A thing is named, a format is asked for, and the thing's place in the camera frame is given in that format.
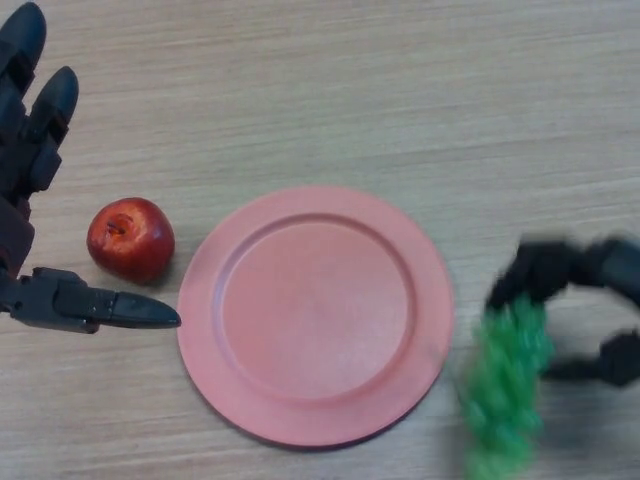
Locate green grape bunch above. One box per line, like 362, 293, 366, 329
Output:
457, 294, 556, 480

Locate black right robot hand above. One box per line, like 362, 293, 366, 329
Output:
487, 234, 640, 387

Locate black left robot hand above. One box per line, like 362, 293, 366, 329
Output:
0, 2, 182, 335

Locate pink round plate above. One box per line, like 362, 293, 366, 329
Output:
176, 186, 455, 448

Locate red apple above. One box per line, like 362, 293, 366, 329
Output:
86, 197, 176, 285

